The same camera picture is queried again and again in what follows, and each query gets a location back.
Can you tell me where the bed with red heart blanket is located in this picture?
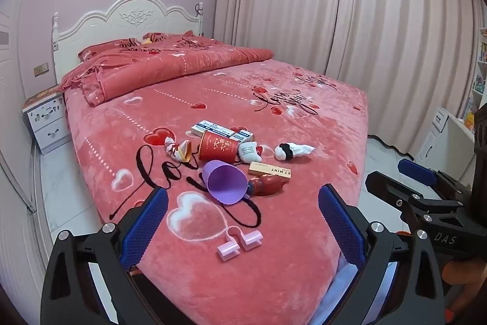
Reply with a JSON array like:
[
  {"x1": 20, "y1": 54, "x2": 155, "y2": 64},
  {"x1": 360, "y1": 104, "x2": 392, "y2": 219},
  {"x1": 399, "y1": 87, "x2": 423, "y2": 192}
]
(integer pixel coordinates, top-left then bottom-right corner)
[{"x1": 63, "y1": 58, "x2": 370, "y2": 325}]

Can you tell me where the white nightstand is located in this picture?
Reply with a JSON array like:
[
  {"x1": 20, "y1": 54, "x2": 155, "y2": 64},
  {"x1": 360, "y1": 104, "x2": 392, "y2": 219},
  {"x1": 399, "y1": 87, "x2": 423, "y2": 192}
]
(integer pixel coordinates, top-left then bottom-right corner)
[{"x1": 23, "y1": 97, "x2": 73, "y2": 155}]

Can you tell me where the beige pleated curtain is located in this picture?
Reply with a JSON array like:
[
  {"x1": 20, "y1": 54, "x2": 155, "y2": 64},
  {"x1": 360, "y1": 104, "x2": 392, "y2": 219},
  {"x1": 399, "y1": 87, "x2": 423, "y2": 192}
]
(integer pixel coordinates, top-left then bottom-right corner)
[{"x1": 213, "y1": 0, "x2": 487, "y2": 158}]

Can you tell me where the red plastic bottle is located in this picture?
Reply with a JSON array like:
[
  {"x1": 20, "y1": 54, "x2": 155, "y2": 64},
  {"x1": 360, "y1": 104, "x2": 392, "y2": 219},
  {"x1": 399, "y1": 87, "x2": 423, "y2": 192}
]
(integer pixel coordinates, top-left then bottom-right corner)
[{"x1": 248, "y1": 174, "x2": 289, "y2": 197}]

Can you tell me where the long white blue medicine box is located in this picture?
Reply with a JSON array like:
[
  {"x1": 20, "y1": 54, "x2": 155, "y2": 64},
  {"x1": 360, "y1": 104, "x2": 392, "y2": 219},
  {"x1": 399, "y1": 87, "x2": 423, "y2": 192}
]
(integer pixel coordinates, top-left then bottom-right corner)
[{"x1": 191, "y1": 120, "x2": 231, "y2": 137}]

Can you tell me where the snack wrapper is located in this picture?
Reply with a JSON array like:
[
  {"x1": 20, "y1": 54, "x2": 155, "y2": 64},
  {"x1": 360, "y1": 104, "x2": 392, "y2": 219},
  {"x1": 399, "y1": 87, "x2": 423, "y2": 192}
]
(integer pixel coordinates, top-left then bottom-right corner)
[{"x1": 164, "y1": 136, "x2": 192, "y2": 162}]

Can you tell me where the red paper cup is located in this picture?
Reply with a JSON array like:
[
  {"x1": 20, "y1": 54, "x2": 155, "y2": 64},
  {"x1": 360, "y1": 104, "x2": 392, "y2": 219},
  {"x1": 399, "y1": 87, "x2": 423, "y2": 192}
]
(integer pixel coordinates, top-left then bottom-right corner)
[{"x1": 198, "y1": 130, "x2": 240, "y2": 163}]

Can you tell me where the white bookshelf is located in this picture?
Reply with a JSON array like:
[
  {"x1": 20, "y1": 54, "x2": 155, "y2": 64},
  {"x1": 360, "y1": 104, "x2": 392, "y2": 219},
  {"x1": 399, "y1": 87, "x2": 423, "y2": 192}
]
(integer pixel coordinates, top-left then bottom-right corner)
[{"x1": 462, "y1": 26, "x2": 487, "y2": 131}]

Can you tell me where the purple plastic cup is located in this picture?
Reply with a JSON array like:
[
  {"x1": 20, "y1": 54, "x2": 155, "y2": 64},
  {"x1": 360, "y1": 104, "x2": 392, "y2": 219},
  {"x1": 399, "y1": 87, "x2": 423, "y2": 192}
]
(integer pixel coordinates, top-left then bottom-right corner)
[{"x1": 202, "y1": 160, "x2": 250, "y2": 204}]

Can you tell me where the white cabinet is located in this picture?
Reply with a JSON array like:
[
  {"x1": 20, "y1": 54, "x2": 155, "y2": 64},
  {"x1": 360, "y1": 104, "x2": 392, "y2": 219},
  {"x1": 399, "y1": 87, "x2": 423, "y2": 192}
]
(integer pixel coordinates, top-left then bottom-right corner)
[{"x1": 415, "y1": 106, "x2": 476, "y2": 177}]

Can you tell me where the pink plastic clip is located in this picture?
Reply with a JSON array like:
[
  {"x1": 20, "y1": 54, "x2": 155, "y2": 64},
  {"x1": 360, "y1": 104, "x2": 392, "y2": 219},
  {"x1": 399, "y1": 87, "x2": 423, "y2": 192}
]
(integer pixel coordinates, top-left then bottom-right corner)
[{"x1": 217, "y1": 228, "x2": 263, "y2": 260}]

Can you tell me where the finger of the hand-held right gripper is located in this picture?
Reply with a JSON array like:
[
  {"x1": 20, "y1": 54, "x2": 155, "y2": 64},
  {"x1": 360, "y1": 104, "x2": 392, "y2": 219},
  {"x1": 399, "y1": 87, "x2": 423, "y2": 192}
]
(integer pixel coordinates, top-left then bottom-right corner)
[
  {"x1": 364, "y1": 171, "x2": 430, "y2": 231},
  {"x1": 398, "y1": 157, "x2": 471, "y2": 203}
]

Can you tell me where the white carved headboard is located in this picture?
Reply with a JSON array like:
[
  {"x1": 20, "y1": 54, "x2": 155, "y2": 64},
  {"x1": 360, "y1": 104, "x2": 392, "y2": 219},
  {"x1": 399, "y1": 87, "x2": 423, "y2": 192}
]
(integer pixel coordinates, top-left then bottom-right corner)
[{"x1": 52, "y1": 0, "x2": 204, "y2": 82}]

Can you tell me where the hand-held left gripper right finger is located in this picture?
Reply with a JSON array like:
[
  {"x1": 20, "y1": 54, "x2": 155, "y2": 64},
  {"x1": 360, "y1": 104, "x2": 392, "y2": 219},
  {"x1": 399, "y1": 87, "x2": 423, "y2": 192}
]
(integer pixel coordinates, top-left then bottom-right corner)
[{"x1": 317, "y1": 184, "x2": 447, "y2": 325}]

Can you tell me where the small white sock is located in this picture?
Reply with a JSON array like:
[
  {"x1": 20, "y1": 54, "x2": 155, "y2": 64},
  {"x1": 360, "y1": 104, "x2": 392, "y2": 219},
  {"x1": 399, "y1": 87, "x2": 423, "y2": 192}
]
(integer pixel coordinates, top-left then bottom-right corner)
[{"x1": 238, "y1": 142, "x2": 264, "y2": 162}]

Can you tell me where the white wardrobe door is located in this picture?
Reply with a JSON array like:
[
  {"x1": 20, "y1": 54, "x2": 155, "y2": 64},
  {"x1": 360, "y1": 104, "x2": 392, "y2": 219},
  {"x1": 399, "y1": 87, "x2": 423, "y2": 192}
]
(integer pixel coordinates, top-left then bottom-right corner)
[{"x1": 0, "y1": 0, "x2": 50, "y2": 310}]

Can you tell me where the red printed pillow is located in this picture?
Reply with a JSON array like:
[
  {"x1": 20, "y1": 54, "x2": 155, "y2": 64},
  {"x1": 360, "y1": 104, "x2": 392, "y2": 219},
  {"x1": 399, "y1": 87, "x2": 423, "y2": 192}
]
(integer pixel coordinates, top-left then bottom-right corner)
[
  {"x1": 142, "y1": 31, "x2": 198, "y2": 44},
  {"x1": 78, "y1": 39, "x2": 145, "y2": 61}
]

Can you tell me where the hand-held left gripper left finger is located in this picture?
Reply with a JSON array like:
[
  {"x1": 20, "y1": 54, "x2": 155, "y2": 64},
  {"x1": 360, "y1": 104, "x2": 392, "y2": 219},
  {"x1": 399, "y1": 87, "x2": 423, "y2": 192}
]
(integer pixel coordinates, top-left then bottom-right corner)
[{"x1": 40, "y1": 186, "x2": 170, "y2": 325}]

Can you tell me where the white sock with black band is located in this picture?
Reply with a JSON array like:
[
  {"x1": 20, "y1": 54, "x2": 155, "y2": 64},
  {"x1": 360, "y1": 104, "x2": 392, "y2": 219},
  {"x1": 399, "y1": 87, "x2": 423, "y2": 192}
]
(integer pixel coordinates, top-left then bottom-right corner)
[{"x1": 275, "y1": 143, "x2": 317, "y2": 161}]

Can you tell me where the pink folded quilt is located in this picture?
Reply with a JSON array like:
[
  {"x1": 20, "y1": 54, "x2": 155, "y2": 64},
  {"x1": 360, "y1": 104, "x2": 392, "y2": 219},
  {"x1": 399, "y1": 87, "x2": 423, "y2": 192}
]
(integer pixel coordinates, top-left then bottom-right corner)
[{"x1": 59, "y1": 37, "x2": 275, "y2": 105}]

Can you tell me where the short white blue medicine box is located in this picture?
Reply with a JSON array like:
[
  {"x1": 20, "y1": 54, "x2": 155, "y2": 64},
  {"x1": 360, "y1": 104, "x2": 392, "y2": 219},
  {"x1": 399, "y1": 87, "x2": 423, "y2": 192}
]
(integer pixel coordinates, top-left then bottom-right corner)
[{"x1": 231, "y1": 129, "x2": 255, "y2": 143}]

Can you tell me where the person's right hand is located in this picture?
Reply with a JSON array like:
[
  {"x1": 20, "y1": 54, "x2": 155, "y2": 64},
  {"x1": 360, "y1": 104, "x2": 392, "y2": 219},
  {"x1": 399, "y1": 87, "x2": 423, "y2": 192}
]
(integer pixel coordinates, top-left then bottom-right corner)
[{"x1": 445, "y1": 258, "x2": 487, "y2": 289}]

